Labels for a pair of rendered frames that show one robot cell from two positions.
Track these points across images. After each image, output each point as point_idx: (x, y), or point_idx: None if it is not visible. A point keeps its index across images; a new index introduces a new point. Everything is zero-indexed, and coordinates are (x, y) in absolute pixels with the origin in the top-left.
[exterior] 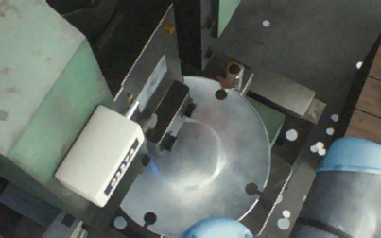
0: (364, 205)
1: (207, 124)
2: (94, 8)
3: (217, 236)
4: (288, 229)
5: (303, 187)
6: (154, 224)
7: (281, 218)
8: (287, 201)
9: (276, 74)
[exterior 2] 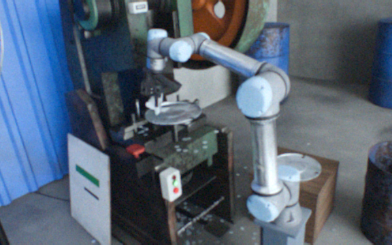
0: (195, 35)
1: (183, 108)
2: (148, 12)
3: (157, 29)
4: (231, 238)
5: (241, 224)
6: (155, 122)
7: (228, 234)
8: (233, 229)
9: (216, 122)
